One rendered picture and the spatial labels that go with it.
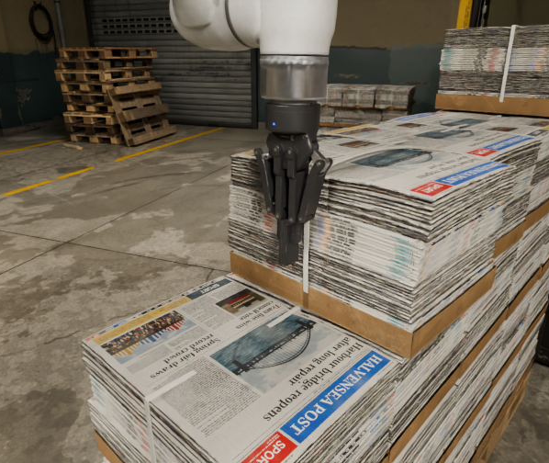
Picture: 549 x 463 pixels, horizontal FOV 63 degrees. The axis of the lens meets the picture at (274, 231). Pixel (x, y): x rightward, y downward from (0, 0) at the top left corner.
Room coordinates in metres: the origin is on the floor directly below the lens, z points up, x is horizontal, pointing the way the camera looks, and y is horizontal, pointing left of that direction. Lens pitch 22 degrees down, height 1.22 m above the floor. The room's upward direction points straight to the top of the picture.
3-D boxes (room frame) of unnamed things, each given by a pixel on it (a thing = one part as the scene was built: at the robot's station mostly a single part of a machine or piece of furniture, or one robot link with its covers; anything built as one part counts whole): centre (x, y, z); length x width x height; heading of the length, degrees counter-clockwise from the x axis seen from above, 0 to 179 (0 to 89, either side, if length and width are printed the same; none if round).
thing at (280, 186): (0.64, -0.01, 1.05); 0.04 x 0.01 x 0.11; 137
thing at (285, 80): (0.63, -0.03, 1.19); 0.09 x 0.09 x 0.06
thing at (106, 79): (7.16, 2.46, 0.65); 1.33 x 0.94 x 1.30; 163
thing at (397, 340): (0.66, -0.23, 0.86); 0.29 x 0.16 x 0.04; 135
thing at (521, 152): (0.97, -0.32, 0.95); 0.38 x 0.29 x 0.23; 45
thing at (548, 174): (1.18, -0.52, 0.95); 0.38 x 0.29 x 0.23; 45
